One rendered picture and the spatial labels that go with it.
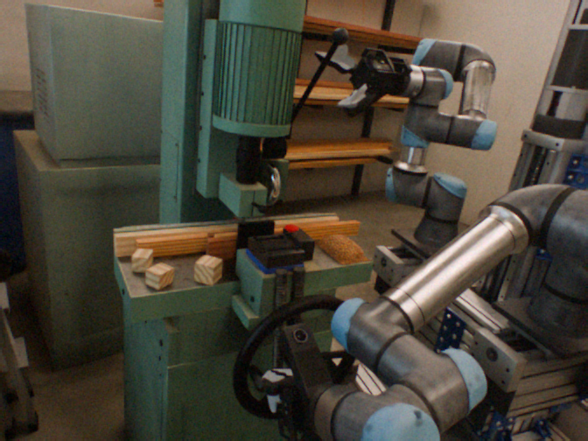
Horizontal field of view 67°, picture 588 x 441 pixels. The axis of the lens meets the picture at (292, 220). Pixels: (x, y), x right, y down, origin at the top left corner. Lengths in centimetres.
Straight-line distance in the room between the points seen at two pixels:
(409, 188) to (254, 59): 79
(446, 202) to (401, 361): 99
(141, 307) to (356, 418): 52
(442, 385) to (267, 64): 67
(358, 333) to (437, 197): 95
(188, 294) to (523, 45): 384
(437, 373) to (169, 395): 67
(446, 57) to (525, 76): 288
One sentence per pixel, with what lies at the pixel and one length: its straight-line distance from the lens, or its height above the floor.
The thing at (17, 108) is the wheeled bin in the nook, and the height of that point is 94.
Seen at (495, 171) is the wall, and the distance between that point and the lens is 442.
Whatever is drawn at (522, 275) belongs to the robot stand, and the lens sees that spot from 149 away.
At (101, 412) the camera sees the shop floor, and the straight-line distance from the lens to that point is 199.
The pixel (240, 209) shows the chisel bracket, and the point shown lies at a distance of 104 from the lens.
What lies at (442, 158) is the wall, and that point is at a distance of 470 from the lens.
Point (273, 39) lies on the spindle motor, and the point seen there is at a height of 139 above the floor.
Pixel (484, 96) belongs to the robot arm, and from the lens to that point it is 131.
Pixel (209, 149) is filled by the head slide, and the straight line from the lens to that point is 111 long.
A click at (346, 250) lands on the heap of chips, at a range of 114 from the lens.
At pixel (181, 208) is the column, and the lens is 124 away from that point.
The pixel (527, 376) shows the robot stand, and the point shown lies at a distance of 129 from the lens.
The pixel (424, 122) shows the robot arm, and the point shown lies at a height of 126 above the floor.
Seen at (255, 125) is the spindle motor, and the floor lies 122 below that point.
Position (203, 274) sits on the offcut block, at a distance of 95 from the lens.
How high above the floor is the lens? 139
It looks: 21 degrees down
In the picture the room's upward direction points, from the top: 8 degrees clockwise
